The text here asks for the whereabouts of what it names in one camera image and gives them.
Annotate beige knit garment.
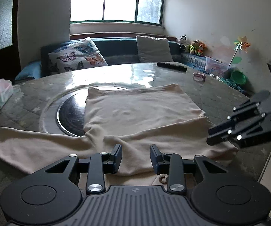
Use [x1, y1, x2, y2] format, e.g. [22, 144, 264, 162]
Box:
[0, 84, 238, 185]

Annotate green plastic bucket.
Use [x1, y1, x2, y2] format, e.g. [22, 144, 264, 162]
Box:
[230, 70, 246, 85]

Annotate colourful paper pinwheel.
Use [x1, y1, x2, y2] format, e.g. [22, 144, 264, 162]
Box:
[229, 36, 251, 66]

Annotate clear plastic storage box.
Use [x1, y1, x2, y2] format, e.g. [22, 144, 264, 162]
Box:
[205, 56, 229, 78]

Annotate black remote control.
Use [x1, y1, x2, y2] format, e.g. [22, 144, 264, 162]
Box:
[156, 62, 187, 73]

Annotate orange green plush toys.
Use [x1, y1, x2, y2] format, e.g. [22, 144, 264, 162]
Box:
[190, 39, 206, 56]

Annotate black white plush toy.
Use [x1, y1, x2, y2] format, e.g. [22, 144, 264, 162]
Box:
[178, 34, 190, 53]

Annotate butterfly print pillow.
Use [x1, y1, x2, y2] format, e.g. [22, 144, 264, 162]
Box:
[48, 37, 108, 73]

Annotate grey cushion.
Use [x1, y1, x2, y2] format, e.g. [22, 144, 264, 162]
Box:
[136, 35, 173, 63]

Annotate dark teal sofa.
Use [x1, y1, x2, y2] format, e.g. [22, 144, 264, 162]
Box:
[14, 37, 208, 84]

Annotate tissue box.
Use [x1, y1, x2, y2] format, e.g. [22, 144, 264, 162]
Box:
[0, 79, 14, 110]

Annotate pink hair tie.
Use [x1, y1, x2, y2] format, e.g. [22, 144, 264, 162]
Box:
[192, 72, 206, 82]

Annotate window with green frame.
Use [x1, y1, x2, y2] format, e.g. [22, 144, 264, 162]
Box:
[70, 0, 163, 26]

